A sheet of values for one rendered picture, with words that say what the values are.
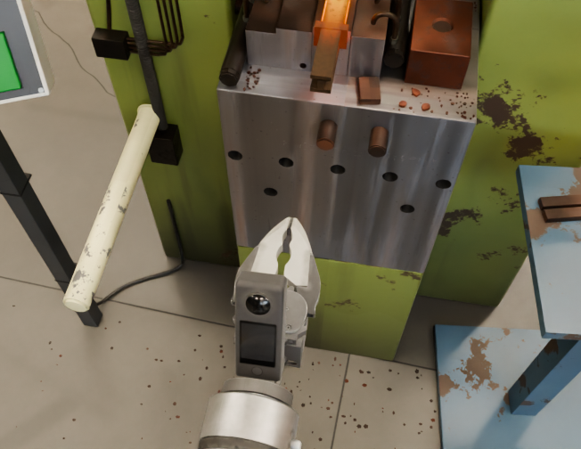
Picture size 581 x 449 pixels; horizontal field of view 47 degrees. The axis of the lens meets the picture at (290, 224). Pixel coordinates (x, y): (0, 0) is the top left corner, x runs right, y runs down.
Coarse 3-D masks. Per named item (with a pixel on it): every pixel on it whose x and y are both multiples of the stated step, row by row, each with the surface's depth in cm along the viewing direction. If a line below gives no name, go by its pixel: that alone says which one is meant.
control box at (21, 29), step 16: (0, 0) 85; (16, 0) 85; (0, 16) 85; (16, 16) 86; (32, 16) 91; (16, 32) 87; (32, 32) 88; (16, 48) 88; (32, 48) 88; (16, 64) 88; (32, 64) 89; (48, 64) 95; (32, 80) 90; (48, 80) 92; (0, 96) 90; (16, 96) 90; (32, 96) 91
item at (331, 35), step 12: (336, 0) 94; (348, 0) 97; (324, 12) 93; (336, 12) 93; (324, 24) 91; (336, 24) 91; (324, 36) 90; (336, 36) 90; (324, 48) 88; (336, 48) 88; (324, 60) 87; (336, 60) 91; (312, 72) 86; (324, 72) 86; (312, 84) 88; (324, 84) 88
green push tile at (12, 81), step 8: (0, 32) 86; (0, 40) 86; (0, 48) 86; (8, 48) 87; (0, 56) 87; (8, 56) 87; (0, 64) 87; (8, 64) 87; (0, 72) 88; (8, 72) 88; (16, 72) 88; (0, 80) 88; (8, 80) 88; (16, 80) 88; (0, 88) 88; (8, 88) 89; (16, 88) 89
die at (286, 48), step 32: (256, 0) 99; (288, 0) 97; (320, 0) 96; (352, 0) 96; (384, 0) 97; (256, 32) 95; (288, 32) 94; (352, 32) 93; (384, 32) 93; (256, 64) 100; (288, 64) 99; (352, 64) 97
